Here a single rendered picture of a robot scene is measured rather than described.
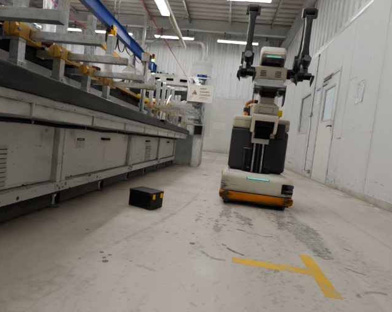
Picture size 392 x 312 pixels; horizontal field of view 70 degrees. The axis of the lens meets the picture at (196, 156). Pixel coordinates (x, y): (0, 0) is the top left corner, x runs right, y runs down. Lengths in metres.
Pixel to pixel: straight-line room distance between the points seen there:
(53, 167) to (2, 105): 0.76
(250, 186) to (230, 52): 10.31
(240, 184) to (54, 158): 1.44
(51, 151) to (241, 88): 10.65
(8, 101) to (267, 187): 1.92
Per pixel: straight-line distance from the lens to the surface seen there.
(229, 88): 12.05
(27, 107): 1.32
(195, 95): 5.59
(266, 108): 2.52
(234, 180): 2.43
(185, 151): 5.68
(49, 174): 1.90
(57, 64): 1.45
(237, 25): 11.48
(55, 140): 1.88
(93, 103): 1.66
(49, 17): 0.94
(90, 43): 1.16
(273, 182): 2.46
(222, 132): 11.83
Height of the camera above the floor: 0.51
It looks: 3 degrees down
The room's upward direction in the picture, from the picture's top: 7 degrees clockwise
